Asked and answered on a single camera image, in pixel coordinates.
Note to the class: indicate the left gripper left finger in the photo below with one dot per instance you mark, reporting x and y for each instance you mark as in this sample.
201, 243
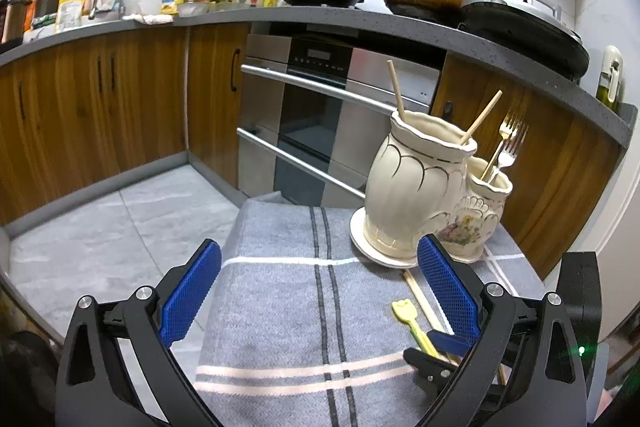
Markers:
182, 291

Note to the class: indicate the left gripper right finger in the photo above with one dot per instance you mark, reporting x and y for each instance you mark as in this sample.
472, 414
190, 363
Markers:
461, 308

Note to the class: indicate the yellow tulip plastic utensil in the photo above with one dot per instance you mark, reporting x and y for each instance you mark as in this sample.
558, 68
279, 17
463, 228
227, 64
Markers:
406, 313

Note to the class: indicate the silver fork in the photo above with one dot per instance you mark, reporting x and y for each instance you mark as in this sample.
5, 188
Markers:
509, 154

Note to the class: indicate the gold fork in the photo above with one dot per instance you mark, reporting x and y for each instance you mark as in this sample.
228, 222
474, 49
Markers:
508, 130

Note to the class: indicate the wooden kitchen cabinets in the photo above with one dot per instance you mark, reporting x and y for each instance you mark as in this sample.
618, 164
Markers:
96, 106

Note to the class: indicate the grey kitchen countertop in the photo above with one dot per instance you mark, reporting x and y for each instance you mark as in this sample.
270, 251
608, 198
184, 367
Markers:
384, 29

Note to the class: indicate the cream floral ceramic utensil holder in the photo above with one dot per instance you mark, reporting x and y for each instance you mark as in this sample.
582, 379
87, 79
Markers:
425, 180

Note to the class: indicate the grey striped table cloth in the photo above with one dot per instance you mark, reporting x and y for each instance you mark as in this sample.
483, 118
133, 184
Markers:
300, 330

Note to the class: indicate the stainless built-in oven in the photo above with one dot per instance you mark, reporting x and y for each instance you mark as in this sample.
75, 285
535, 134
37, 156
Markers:
316, 107

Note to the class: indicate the olive oil bottle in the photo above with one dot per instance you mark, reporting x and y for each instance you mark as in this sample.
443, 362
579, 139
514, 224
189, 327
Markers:
610, 80

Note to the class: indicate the black lidded pan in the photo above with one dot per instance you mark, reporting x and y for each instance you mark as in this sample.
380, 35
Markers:
533, 28

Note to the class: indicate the yellow snack bag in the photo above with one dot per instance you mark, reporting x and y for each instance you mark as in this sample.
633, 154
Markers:
68, 15

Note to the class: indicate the dark thermos jar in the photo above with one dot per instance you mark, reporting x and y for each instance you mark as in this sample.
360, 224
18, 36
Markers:
13, 18

